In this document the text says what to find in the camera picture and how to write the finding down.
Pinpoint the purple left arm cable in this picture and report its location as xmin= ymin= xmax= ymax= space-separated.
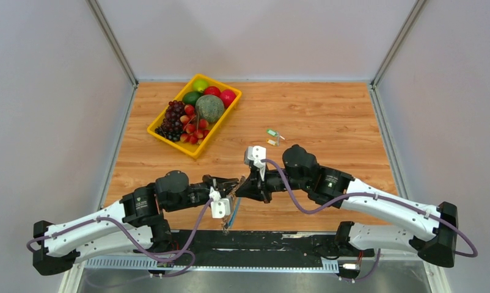
xmin=26 ymin=197 xmax=213 ymax=280

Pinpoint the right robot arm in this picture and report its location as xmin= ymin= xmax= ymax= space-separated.
xmin=236 ymin=145 xmax=459 ymax=268

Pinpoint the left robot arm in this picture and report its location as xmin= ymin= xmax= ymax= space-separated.
xmin=27 ymin=170 xmax=243 ymax=276

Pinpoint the keyring bunch with blue tag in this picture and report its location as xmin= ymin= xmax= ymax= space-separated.
xmin=221 ymin=175 xmax=246 ymax=235

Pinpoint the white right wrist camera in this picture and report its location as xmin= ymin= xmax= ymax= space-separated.
xmin=244 ymin=145 xmax=266 ymax=181

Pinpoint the red apple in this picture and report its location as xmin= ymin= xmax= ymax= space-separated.
xmin=203 ymin=86 xmax=221 ymax=97

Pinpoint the dark grape bunch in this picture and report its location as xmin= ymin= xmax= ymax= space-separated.
xmin=155 ymin=100 xmax=185 ymax=142

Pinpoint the dark green lime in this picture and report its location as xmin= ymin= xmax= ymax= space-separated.
xmin=182 ymin=91 xmax=203 ymax=106

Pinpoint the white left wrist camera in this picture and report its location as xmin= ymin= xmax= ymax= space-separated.
xmin=209 ymin=187 xmax=233 ymax=219

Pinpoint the green key tag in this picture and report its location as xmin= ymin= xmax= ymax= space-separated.
xmin=266 ymin=129 xmax=279 ymax=137

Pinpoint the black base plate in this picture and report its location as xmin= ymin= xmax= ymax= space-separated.
xmin=133 ymin=230 xmax=365 ymax=270

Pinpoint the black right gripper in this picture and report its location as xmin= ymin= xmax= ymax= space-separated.
xmin=235 ymin=164 xmax=309 ymax=205

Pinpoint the green cantaloupe melon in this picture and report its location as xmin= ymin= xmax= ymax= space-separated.
xmin=195 ymin=95 xmax=225 ymax=123

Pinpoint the pink red fruit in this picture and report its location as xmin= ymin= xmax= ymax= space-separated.
xmin=219 ymin=89 xmax=236 ymax=109

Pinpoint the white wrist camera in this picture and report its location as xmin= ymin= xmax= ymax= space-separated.
xmin=244 ymin=145 xmax=266 ymax=181
xmin=209 ymin=187 xmax=233 ymax=219

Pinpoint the yellow plastic fruit tray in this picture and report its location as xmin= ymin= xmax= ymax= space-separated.
xmin=147 ymin=74 xmax=242 ymax=159

